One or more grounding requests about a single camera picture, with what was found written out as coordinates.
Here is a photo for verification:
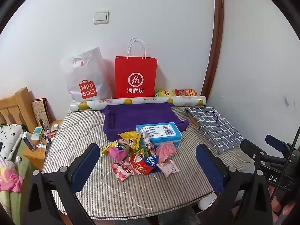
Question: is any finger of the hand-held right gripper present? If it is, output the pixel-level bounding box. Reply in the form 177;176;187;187
240;139;291;169
265;135;294;155

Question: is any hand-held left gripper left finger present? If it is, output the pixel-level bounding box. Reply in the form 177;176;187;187
22;143;101;225

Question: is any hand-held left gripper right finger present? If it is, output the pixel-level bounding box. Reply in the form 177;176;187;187
196;143;275;225

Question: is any pink packet with blue print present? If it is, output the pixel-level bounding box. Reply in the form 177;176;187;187
101;139;132;162

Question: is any pink white snack packet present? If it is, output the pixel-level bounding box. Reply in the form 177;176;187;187
110;162;136;183

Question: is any pink sachet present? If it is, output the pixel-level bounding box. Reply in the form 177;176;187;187
156;159;180;177

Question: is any pink packet with silver band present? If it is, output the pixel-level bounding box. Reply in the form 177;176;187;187
155;141;177;163

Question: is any yellow snack packet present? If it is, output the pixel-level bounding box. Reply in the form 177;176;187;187
118;131;142;150

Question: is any red snack packet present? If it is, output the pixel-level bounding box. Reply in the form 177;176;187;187
128;153;154;176

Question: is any blue snack packet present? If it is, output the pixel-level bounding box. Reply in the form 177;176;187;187
143;155;160;173

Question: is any blue tissue pack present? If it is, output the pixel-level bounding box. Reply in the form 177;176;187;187
136;122;183;147

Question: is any white red candy packet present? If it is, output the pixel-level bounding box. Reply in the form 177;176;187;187
140;129;155;156

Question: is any white round object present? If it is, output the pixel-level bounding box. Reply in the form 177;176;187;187
198;192;218;211

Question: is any grey checked cloth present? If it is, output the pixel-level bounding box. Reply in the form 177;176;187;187
184;106;244;154

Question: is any wooden nightstand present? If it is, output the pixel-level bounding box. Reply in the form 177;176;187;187
23;119;63;171

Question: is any white teal box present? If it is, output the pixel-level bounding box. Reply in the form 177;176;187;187
31;127;44;141

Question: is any dark blue box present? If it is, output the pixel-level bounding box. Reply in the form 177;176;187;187
22;131;36;152

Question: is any green bed sheet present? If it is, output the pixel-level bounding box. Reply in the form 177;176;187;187
0;141;32;218

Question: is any purple towel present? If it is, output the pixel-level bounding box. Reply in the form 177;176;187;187
100;103;190;141

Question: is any brown patterned box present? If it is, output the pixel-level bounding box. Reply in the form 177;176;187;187
31;98;51;128

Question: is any fruit printed paper roll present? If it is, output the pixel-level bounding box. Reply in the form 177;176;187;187
70;96;207;111

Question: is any pink cloth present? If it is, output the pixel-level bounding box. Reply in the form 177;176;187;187
0;157;24;193

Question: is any red chip bag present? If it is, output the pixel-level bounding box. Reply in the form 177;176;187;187
175;88;198;97

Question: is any white dotted pillow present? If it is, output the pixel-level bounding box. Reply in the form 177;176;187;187
0;124;24;162

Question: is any yellow chip bag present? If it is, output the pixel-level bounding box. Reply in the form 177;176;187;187
155;89;176;97

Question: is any white plastic shopping bag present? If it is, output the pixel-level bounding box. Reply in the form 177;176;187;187
60;47;113;102

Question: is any wooden headboard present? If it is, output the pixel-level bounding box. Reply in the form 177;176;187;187
0;87;38;132

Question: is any red paper bag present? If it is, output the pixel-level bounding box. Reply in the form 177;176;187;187
114;38;158;99

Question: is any black cable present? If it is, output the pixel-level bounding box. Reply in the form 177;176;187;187
269;125;300;202

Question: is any brown wooden door frame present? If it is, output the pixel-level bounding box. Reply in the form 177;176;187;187
202;0;225;96

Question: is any white light switch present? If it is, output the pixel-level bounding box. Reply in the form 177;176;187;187
93;10;110;25

